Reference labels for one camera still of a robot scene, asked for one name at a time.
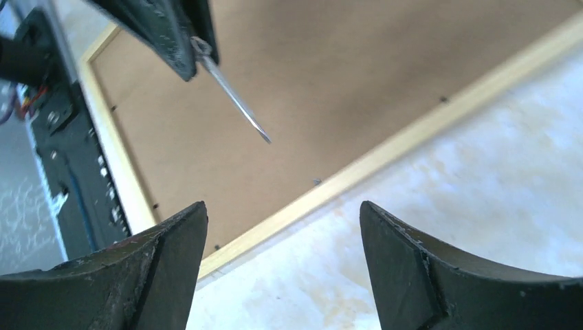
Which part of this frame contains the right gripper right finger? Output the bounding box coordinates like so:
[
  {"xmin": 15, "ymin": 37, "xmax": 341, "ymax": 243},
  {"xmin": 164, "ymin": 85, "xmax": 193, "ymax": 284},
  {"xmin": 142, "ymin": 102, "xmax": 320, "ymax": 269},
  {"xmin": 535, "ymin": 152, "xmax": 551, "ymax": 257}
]
[{"xmin": 360, "ymin": 201, "xmax": 582, "ymax": 329}]

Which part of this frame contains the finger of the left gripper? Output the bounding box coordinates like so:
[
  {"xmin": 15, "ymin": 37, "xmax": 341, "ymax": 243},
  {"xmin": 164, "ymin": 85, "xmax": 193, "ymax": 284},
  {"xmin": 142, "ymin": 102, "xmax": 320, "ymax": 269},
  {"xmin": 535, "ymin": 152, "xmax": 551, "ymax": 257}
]
[
  {"xmin": 181, "ymin": 0, "xmax": 220, "ymax": 64},
  {"xmin": 89, "ymin": 0, "xmax": 197, "ymax": 81}
]

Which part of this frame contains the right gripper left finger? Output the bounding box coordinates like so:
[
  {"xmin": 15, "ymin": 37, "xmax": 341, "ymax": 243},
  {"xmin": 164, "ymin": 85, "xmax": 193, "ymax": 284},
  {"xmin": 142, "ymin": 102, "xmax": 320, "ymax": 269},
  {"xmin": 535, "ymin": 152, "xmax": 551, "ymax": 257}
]
[{"xmin": 1, "ymin": 201, "xmax": 208, "ymax": 329}]

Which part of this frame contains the clear handle screwdriver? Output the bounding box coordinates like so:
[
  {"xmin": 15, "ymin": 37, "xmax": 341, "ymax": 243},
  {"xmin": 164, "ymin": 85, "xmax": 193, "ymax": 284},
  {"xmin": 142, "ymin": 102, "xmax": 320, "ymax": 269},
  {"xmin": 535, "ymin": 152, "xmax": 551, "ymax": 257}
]
[{"xmin": 190, "ymin": 36, "xmax": 272, "ymax": 144}]

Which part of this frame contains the wooden picture frame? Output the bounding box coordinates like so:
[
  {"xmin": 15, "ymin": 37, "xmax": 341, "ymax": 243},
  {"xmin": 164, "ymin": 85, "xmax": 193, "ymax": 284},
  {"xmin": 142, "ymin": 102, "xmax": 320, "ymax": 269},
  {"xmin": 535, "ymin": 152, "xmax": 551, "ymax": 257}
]
[{"xmin": 78, "ymin": 1, "xmax": 582, "ymax": 278}]

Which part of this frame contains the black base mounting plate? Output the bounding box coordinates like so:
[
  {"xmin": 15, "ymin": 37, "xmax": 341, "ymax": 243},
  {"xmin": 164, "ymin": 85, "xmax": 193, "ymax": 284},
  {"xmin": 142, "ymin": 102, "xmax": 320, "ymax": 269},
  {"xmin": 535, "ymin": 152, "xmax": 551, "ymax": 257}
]
[{"xmin": 1, "ymin": 7, "xmax": 131, "ymax": 259}]

